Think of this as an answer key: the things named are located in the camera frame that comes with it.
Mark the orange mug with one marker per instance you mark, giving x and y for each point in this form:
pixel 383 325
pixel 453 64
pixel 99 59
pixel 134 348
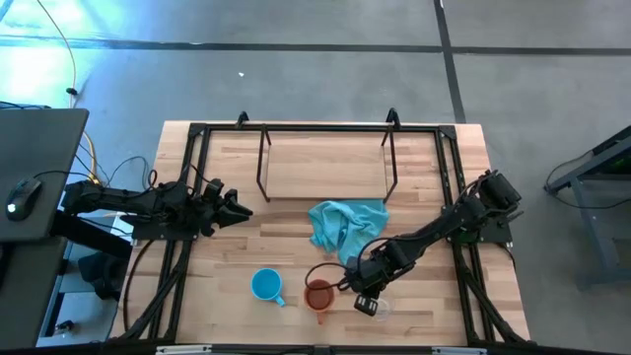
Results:
pixel 319 298

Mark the black bag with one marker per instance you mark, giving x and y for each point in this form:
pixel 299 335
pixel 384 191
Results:
pixel 101 276

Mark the blue mug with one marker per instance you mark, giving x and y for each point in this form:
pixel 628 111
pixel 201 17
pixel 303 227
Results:
pixel 266 285

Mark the clear glass cup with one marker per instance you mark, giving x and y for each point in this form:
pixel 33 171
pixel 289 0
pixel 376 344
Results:
pixel 385 311

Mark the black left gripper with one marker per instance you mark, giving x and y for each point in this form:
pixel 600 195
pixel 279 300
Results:
pixel 209 207

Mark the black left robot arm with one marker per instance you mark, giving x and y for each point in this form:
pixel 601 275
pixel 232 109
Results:
pixel 123 199

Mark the black caster wheel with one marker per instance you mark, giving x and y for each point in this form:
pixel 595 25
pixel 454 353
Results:
pixel 65 326

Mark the teal cloth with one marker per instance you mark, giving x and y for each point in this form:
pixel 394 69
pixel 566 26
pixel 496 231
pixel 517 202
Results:
pixel 345 227

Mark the dark grey desk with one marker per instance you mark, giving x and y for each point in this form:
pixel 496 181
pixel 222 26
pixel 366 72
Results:
pixel 44 148

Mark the black aluminium table frame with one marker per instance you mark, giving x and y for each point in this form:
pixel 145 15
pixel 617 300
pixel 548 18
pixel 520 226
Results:
pixel 227 127

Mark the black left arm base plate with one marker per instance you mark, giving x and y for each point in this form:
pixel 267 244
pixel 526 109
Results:
pixel 148 234

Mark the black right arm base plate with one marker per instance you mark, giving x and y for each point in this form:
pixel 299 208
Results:
pixel 498 234

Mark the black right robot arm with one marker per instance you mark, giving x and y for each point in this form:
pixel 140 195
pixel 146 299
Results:
pixel 429 236

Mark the black computer mouse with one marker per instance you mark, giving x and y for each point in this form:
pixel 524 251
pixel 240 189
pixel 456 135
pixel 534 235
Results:
pixel 22 197

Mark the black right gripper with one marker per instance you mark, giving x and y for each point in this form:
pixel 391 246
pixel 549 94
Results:
pixel 367 278

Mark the white frame bracket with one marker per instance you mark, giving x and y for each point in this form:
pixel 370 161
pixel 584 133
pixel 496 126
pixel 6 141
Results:
pixel 182 350
pixel 458 351

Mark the black table clamp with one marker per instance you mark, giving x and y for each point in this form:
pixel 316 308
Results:
pixel 242 119
pixel 393 117

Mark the grey metal side table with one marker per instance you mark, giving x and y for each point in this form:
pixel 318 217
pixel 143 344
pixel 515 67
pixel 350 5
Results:
pixel 595 239

